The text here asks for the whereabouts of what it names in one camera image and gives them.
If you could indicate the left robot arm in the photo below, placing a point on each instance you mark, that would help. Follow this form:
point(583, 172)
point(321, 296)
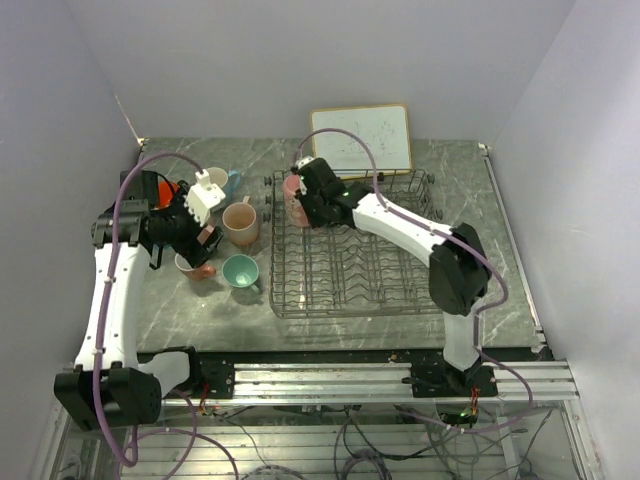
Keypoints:
point(128, 240)

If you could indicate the light blue mug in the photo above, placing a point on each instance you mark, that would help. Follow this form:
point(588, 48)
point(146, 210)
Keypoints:
point(228, 181)

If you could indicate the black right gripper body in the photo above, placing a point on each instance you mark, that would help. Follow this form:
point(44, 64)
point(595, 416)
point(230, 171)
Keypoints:
point(314, 208)

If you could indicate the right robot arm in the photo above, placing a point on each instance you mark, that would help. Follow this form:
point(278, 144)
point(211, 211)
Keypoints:
point(457, 279)

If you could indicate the pink patterned mug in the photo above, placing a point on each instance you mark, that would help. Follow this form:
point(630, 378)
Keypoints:
point(293, 206)

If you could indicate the orange mug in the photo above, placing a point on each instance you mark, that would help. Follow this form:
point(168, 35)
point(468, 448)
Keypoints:
point(166, 193)

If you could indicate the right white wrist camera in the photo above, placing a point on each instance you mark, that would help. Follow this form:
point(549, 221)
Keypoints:
point(301, 163)

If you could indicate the small coral mug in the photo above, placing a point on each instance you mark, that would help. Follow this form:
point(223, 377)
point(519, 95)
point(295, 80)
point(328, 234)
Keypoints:
point(195, 274)

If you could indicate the yellow framed whiteboard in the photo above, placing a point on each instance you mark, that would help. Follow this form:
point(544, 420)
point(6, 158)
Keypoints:
point(353, 139)

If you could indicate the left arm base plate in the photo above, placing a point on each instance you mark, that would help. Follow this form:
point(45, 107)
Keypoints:
point(211, 375)

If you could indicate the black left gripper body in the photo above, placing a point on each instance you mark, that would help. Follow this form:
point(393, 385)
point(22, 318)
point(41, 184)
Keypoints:
point(179, 228)

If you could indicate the grey wire dish rack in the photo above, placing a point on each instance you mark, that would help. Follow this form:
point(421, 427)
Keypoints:
point(337, 271)

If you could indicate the aluminium frame rail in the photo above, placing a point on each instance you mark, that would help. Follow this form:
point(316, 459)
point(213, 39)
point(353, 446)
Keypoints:
point(315, 384)

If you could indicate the salmon pink mug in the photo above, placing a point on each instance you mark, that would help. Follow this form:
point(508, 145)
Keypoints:
point(240, 221)

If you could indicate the mint green mug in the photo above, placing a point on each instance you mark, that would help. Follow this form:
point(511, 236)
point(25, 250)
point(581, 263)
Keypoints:
point(241, 271)

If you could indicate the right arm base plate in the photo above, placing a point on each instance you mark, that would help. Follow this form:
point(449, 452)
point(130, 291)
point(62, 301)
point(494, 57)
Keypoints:
point(440, 380)

